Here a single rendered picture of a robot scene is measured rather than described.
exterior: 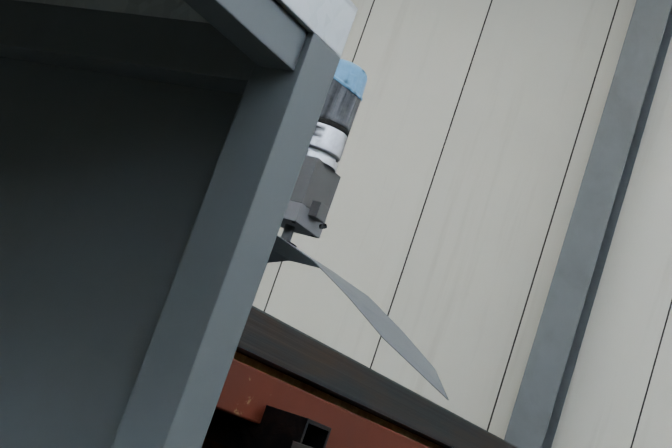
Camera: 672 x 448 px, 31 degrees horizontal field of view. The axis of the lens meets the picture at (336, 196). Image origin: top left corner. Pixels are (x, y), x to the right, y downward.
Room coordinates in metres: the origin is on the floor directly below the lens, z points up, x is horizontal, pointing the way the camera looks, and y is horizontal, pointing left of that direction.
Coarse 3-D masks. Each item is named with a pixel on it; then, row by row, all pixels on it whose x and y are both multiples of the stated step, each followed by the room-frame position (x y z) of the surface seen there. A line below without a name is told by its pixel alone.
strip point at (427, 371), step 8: (392, 344) 1.60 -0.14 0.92; (400, 352) 1.61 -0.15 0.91; (408, 352) 1.66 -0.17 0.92; (408, 360) 1.61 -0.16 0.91; (416, 360) 1.66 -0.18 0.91; (416, 368) 1.61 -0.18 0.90; (424, 368) 1.66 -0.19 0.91; (432, 368) 1.72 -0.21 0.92; (424, 376) 1.61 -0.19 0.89; (432, 376) 1.66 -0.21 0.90; (432, 384) 1.61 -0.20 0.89; (440, 384) 1.67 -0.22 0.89; (440, 392) 1.61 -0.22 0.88
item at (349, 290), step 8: (328, 272) 1.68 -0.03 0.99; (336, 280) 1.67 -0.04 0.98; (344, 288) 1.67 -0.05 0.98; (352, 288) 1.74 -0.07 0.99; (352, 296) 1.66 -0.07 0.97; (360, 296) 1.73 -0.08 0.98; (368, 296) 1.81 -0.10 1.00; (368, 304) 1.72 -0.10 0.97; (376, 304) 1.80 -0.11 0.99; (376, 312) 1.72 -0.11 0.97
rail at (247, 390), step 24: (240, 360) 1.20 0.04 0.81; (240, 384) 1.16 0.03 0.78; (264, 384) 1.19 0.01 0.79; (288, 384) 1.23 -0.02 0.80; (216, 408) 1.16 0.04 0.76; (240, 408) 1.17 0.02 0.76; (264, 408) 1.20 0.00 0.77; (288, 408) 1.24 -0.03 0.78; (312, 408) 1.28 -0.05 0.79; (336, 408) 1.32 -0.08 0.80; (360, 408) 1.43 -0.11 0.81; (336, 432) 1.33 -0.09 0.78; (360, 432) 1.38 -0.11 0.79; (384, 432) 1.43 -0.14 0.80; (408, 432) 1.54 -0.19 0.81
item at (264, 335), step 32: (256, 320) 1.15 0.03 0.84; (256, 352) 1.17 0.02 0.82; (288, 352) 1.21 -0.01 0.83; (320, 352) 1.26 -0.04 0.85; (320, 384) 1.28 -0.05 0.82; (352, 384) 1.33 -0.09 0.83; (384, 384) 1.39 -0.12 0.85; (384, 416) 1.43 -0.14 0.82; (416, 416) 1.48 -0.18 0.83; (448, 416) 1.56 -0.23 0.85
